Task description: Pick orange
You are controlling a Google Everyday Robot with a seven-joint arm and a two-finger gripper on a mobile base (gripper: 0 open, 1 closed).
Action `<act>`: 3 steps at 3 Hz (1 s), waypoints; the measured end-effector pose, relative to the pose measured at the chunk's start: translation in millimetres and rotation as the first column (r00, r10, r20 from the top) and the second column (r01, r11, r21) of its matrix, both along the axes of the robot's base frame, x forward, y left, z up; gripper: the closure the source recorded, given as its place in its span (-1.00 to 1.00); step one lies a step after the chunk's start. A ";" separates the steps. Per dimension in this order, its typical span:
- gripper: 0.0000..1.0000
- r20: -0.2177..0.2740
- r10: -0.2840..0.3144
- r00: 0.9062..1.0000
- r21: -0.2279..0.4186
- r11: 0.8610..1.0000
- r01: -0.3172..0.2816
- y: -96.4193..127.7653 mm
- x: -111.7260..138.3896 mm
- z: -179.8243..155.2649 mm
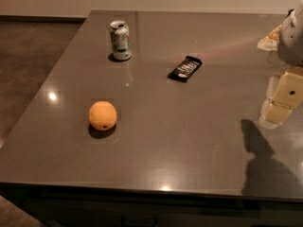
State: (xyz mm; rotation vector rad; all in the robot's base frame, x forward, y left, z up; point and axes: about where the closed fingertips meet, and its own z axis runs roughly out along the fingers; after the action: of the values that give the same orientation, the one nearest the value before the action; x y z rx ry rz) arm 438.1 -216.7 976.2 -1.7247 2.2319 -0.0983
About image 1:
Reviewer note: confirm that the orange fruit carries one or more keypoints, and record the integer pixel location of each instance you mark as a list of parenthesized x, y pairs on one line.
[(102, 115)]

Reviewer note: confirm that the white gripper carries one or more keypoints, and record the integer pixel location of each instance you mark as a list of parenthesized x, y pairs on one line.
[(292, 43)]

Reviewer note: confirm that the black candy bar wrapper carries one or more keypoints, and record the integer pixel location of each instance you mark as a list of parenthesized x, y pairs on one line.
[(184, 71)]

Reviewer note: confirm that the green white soda can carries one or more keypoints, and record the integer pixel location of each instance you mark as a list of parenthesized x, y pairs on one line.
[(119, 34)]

